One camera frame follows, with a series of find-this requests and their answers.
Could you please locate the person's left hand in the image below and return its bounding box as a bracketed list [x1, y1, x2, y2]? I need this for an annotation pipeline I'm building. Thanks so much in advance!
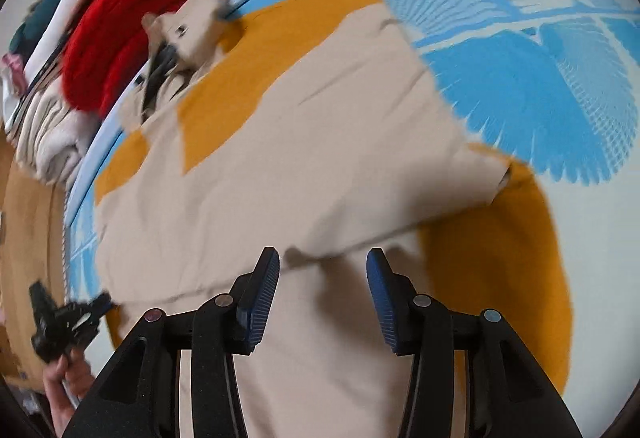
[42, 350, 97, 438]

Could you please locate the beige and orange duvet cover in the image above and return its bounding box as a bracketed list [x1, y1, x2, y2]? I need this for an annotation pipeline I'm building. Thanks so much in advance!
[94, 0, 573, 438]

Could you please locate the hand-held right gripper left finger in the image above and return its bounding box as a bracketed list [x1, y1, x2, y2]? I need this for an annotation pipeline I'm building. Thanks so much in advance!
[60, 247, 281, 438]

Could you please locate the white and pink folded cloth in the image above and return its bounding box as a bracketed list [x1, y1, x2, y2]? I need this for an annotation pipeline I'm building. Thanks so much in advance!
[0, 52, 28, 101]

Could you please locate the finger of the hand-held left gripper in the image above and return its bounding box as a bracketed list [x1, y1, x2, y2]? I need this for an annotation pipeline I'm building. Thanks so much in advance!
[75, 292, 115, 321]

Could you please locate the wooden bed frame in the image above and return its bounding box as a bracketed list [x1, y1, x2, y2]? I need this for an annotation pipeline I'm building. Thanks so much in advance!
[0, 133, 71, 389]

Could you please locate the blue printed bed mat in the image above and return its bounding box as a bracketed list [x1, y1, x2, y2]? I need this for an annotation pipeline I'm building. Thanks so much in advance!
[65, 0, 640, 438]

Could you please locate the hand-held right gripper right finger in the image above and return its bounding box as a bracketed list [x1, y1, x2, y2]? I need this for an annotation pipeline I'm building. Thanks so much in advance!
[366, 248, 583, 438]

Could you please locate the cream fleece folded blanket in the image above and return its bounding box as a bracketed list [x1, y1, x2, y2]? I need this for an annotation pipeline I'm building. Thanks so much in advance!
[12, 82, 98, 189]

